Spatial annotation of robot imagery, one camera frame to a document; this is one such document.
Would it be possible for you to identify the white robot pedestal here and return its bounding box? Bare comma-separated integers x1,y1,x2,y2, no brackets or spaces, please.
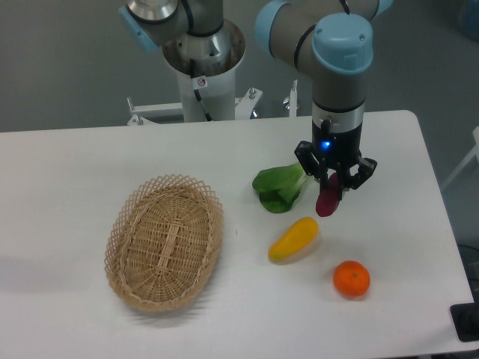
126,18,302,126

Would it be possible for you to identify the woven wicker basket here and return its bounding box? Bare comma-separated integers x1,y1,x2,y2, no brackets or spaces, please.
104,174,224,313

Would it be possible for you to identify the yellow mango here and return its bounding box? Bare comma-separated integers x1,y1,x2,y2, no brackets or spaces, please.
268,217,319,263

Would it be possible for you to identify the orange mandarin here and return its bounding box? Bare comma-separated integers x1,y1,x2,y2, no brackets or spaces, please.
333,260,370,297

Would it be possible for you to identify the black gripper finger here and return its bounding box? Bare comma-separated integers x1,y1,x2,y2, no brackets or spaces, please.
338,157,377,200
294,141,329,193

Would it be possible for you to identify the green bok choy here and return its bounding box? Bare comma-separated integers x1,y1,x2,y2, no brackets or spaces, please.
251,162,308,214

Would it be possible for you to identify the black device at table edge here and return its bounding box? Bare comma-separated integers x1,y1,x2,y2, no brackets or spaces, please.
450,303,478,343

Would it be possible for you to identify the black cable with tag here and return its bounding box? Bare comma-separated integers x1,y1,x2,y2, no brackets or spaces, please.
189,59,213,123

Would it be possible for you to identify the white frame at right edge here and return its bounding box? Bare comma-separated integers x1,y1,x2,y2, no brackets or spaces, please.
439,126,479,192

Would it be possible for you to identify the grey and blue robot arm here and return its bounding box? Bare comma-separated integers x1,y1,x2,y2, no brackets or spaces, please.
119,1,390,200

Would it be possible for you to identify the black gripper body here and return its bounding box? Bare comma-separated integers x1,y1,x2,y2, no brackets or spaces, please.
312,123,362,170

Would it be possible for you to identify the purple sweet potato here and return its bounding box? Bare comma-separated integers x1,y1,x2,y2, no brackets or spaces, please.
316,173,342,218

